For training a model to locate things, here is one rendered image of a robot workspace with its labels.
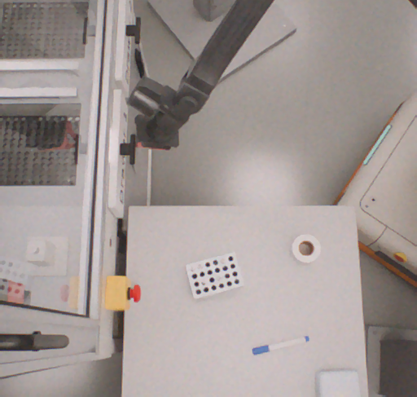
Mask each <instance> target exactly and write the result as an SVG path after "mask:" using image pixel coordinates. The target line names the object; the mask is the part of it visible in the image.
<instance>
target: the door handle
mask: <svg viewBox="0 0 417 397"><path fill-rule="evenodd" d="M68 344H69V340H68V336H67V335H63V334H41V332H40V331H35V332H34V333H33V334H1V333H0V351H39V350H49V349H60V348H65V347H66V346H67V345H68Z"/></svg>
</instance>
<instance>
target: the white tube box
mask: <svg viewBox="0 0 417 397"><path fill-rule="evenodd" d="M221 258H226V262H225V263H221V261H220V260H221ZM200 263H201V264H202V265H203V268H202V269H199V268H198V267H197V265H198V264H200ZM185 266H186V269H187V273H188V276H189V280H190V284H191V290H192V293H193V298H194V300H196V299H201V298H206V297H209V296H213V295H216V293H223V292H226V291H230V290H232V289H239V288H242V287H243V286H244V283H243V279H242V276H241V273H240V269H239V264H238V260H237V257H236V253H235V252H233V253H229V254H224V255H220V256H217V257H213V258H209V259H206V260H203V261H200V262H194V263H190V264H187V265H185ZM191 266H194V267H195V270H194V271H191V269H190V267H191ZM219 275H220V276H222V279H221V280H218V279H217V276H219ZM202 279H206V280H207V283H206V285H203V284H202Z"/></svg>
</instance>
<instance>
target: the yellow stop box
mask: <svg viewBox="0 0 417 397"><path fill-rule="evenodd" d="M130 286H131V280H130V278H127V277H126V276H107V279H106V298H105V308H107V309H109V311H129V309H130V300H131V298H130V290H131V289H132V288H131V287H130Z"/></svg>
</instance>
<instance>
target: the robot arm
mask: <svg viewBox="0 0 417 397"><path fill-rule="evenodd" d="M272 2H274V0H234V1H233V3H232V4H231V6H230V8H229V9H228V11H227V13H226V15H225V16H224V18H222V20H221V21H220V23H219V25H218V26H217V27H216V30H215V31H214V33H213V35H212V37H210V38H209V40H208V41H207V43H206V45H205V47H204V49H203V50H202V51H201V52H200V54H199V55H197V57H196V58H195V60H194V62H193V63H192V65H191V66H190V67H189V68H188V70H187V71H186V72H185V74H184V75H183V77H182V79H181V82H180V85H179V88H178V90H174V89H172V88H171V87H169V86H167V85H165V86H164V85H161V84H160V83H158V82H156V81H155V80H154V79H152V78H149V77H142V79H141V80H140V82H138V83H137V85H136V86H135V88H134V89H133V91H132V92H131V95H130V97H129V99H128V101H126V104H128V105H129V106H130V107H131V108H133V109H135V110H137V111H138V112H141V113H142V114H144V115H142V114H137V115H136V116H135V119H134V124H136V135H135V143H136V145H135V147H136V148H149V149H156V150H165V151H168V150H170V149H171V147H174V148H177V147H178V146H179V129H180V128H181V127H182V126H183V125H185V124H186V123H187V122H188V121H189V118H190V115H191V114H196V113H198V112H200V111H201V109H202V108H203V106H204V105H205V103H206V102H207V100H208V99H209V96H210V93H212V91H213V89H214V88H215V87H216V85H217V84H218V81H219V80H220V78H221V76H222V75H223V73H224V72H225V71H226V68H227V67H228V65H229V64H230V62H231V61H232V60H233V59H234V57H235V56H236V54H237V53H238V52H239V50H240V48H241V47H242V45H243V44H244V42H245V41H246V39H247V38H248V37H249V36H250V35H251V33H252V31H253V30H254V29H255V27H256V26H257V24H258V22H259V21H260V20H261V19H262V18H263V16H264V15H265V13H266V11H267V10H268V8H269V7H270V5H271V4H272ZM409 2H410V3H411V4H412V5H413V6H414V7H415V9H416V10H417V0H409ZM153 115H154V116H153Z"/></svg>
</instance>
